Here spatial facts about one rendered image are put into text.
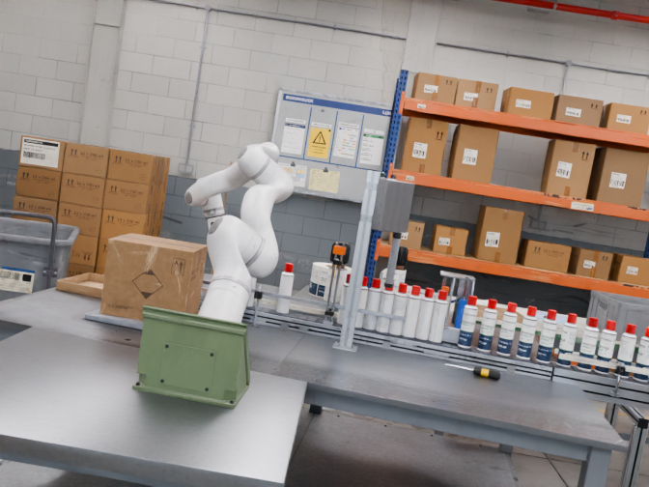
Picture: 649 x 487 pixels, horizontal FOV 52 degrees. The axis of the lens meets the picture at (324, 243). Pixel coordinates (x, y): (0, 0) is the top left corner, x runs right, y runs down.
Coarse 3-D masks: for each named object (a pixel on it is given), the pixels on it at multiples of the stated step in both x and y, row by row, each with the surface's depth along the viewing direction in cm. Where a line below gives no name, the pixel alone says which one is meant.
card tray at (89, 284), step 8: (88, 272) 290; (64, 280) 271; (72, 280) 278; (80, 280) 284; (88, 280) 291; (96, 280) 291; (56, 288) 266; (64, 288) 266; (72, 288) 265; (80, 288) 265; (88, 288) 264; (96, 288) 264; (88, 296) 264; (96, 296) 264
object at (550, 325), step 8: (552, 312) 250; (544, 320) 252; (552, 320) 250; (544, 328) 251; (552, 328) 249; (544, 336) 250; (552, 336) 250; (544, 344) 250; (552, 344) 251; (544, 352) 250; (536, 360) 253; (544, 360) 251
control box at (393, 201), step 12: (384, 180) 239; (384, 192) 239; (396, 192) 243; (408, 192) 248; (384, 204) 239; (396, 204) 244; (408, 204) 250; (384, 216) 241; (396, 216) 246; (408, 216) 251; (372, 228) 242; (384, 228) 242; (396, 228) 247
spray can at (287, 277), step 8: (288, 264) 263; (288, 272) 263; (280, 280) 265; (288, 280) 263; (280, 288) 264; (288, 288) 263; (280, 304) 264; (288, 304) 265; (280, 312) 264; (288, 312) 266
